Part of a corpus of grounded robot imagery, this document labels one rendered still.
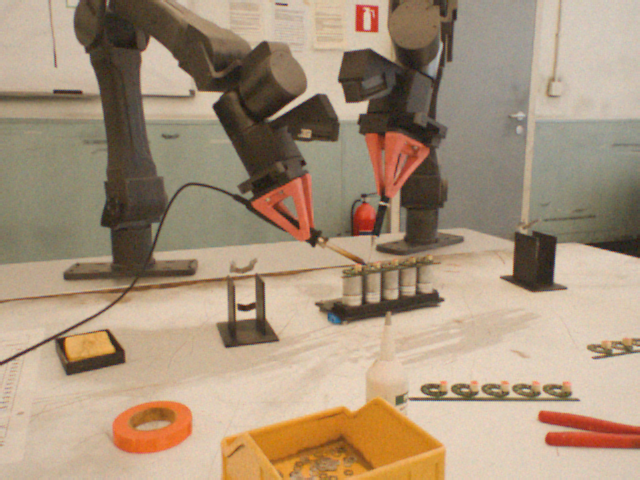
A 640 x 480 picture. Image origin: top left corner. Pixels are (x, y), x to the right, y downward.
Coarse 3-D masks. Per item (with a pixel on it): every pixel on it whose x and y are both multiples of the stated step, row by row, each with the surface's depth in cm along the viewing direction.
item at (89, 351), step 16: (80, 336) 63; (96, 336) 63; (112, 336) 63; (64, 352) 62; (80, 352) 59; (96, 352) 59; (112, 352) 59; (64, 368) 58; (80, 368) 57; (96, 368) 58
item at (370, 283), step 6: (366, 276) 72; (372, 276) 71; (378, 276) 72; (366, 282) 72; (372, 282) 72; (378, 282) 72; (366, 288) 72; (372, 288) 72; (378, 288) 72; (366, 294) 72; (372, 294) 72; (378, 294) 72; (366, 300) 72; (372, 300) 72; (378, 300) 72
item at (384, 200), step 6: (396, 168) 74; (384, 186) 74; (384, 192) 73; (384, 198) 73; (378, 204) 74; (384, 204) 73; (378, 210) 73; (384, 210) 73; (378, 216) 73; (384, 216) 73; (378, 222) 73; (378, 228) 73; (372, 234) 73; (378, 234) 73
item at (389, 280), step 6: (390, 264) 74; (396, 270) 73; (384, 276) 73; (390, 276) 73; (396, 276) 73; (384, 282) 73; (390, 282) 73; (396, 282) 73; (384, 288) 73; (390, 288) 73; (396, 288) 73; (384, 294) 73; (390, 294) 73; (396, 294) 74
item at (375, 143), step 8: (416, 128) 73; (424, 128) 72; (432, 128) 72; (368, 136) 73; (376, 136) 72; (424, 136) 73; (432, 136) 72; (368, 144) 73; (376, 144) 72; (384, 144) 73; (424, 144) 73; (432, 144) 72; (376, 152) 73; (376, 160) 73; (400, 160) 76; (376, 168) 73; (376, 176) 73; (376, 184) 73; (384, 184) 75
